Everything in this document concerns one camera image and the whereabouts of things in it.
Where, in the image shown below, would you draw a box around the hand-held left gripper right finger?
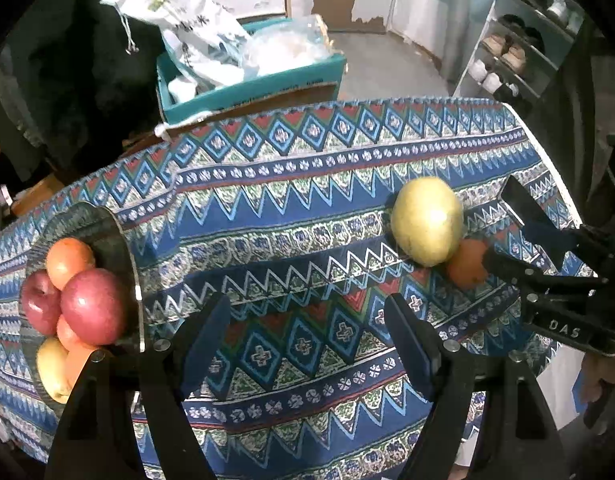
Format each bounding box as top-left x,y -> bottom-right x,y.
384,292 -> 563,480

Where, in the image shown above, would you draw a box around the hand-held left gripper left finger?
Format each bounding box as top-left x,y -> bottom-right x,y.
46,291 -> 233,480

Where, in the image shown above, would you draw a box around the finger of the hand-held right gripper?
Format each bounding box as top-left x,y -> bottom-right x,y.
501,176 -> 585,272
481,247 -> 545,292

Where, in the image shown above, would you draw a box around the orange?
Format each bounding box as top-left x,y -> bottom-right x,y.
446,239 -> 491,291
56,314 -> 83,351
65,342 -> 101,387
45,238 -> 97,291

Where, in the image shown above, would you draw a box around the large red apple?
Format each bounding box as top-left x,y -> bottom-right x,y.
60,268 -> 129,346

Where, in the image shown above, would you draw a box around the small red apple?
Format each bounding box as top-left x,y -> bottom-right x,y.
22,270 -> 63,336

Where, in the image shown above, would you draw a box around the person's right hand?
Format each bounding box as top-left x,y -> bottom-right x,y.
580,354 -> 615,406

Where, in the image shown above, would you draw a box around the yellow apple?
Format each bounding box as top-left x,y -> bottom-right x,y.
391,177 -> 465,267

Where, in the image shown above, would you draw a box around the blue patterned tablecloth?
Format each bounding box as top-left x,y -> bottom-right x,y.
0,97 -> 583,480

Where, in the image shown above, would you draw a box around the shoe rack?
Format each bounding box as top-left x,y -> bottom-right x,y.
452,0 -> 595,106

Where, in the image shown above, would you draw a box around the teal box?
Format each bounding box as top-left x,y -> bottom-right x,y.
156,17 -> 347,125

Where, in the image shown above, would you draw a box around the white door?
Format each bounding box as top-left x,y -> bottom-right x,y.
387,0 -> 508,76

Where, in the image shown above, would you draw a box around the dark hanging clothes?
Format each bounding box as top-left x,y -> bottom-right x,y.
0,0 -> 163,181

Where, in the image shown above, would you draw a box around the clear plastic bag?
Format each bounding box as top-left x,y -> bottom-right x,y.
240,15 -> 335,73

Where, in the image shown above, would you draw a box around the white printed plastic bag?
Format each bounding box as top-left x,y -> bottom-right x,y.
102,0 -> 253,86

